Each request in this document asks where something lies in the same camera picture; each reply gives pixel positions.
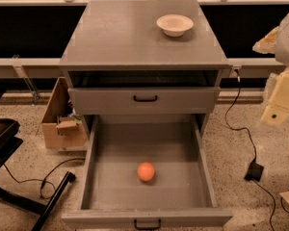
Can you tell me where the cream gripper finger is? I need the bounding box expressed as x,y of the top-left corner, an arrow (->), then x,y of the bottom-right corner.
252,27 -> 279,54
261,68 -> 289,126

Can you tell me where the orange fruit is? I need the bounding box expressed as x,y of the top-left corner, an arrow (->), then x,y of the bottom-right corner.
137,162 -> 155,182

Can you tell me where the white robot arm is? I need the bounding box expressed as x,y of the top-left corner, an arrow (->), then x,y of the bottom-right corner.
252,13 -> 289,126

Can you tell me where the closed grey middle drawer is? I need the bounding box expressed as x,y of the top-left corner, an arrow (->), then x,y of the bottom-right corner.
68,88 -> 220,115

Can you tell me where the grey drawer cabinet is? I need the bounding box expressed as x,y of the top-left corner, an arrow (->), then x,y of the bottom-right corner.
60,0 -> 228,132

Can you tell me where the open grey bottom drawer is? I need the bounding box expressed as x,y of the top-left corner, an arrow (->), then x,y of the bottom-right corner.
62,115 -> 232,229

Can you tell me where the black power adapter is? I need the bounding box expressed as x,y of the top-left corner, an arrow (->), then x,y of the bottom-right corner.
245,161 -> 264,182

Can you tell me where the white bowl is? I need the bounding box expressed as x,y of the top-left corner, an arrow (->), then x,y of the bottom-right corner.
156,14 -> 194,38

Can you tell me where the cardboard box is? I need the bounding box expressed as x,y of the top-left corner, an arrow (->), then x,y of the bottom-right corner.
41,77 -> 87,149

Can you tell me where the black stand leg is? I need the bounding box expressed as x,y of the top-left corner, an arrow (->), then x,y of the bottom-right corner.
31,171 -> 76,231

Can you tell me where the black tray cart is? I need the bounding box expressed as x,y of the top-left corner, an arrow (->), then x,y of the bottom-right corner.
0,90 -> 46,215

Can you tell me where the black cable right floor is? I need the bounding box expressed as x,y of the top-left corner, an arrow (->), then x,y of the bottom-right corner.
223,68 -> 277,231

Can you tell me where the black cable floor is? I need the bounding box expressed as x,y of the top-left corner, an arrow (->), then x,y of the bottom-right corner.
223,68 -> 277,231
2,157 -> 87,200

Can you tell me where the black middle drawer handle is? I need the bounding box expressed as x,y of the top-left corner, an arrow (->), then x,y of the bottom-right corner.
133,95 -> 158,103

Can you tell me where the black drawer handle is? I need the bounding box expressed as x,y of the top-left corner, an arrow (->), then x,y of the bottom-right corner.
133,95 -> 158,103
133,219 -> 162,231

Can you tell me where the black bottom drawer handle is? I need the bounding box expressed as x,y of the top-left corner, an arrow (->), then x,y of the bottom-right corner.
133,219 -> 162,231

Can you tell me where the black cable left floor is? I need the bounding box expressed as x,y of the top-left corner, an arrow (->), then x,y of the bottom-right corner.
2,157 -> 87,200

